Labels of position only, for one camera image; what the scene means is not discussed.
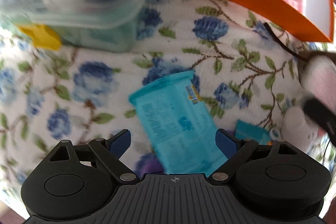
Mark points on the cyan wet wipes pack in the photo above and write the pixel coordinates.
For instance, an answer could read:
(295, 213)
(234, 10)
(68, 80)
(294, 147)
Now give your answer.
(178, 125)

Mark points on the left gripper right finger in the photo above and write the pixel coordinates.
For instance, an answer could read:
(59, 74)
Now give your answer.
(237, 152)

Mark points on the purple fleece cloth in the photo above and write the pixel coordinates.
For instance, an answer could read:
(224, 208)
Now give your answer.
(148, 163)

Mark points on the floral knitted white blanket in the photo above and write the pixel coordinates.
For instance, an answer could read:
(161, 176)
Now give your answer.
(80, 94)

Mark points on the colourful teal cloth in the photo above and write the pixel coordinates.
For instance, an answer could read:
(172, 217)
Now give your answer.
(248, 131)

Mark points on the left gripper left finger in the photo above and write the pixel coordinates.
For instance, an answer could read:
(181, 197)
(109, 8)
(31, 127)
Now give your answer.
(108, 153)

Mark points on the white plush bunny toy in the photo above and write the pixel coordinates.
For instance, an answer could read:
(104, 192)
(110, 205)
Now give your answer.
(318, 81)

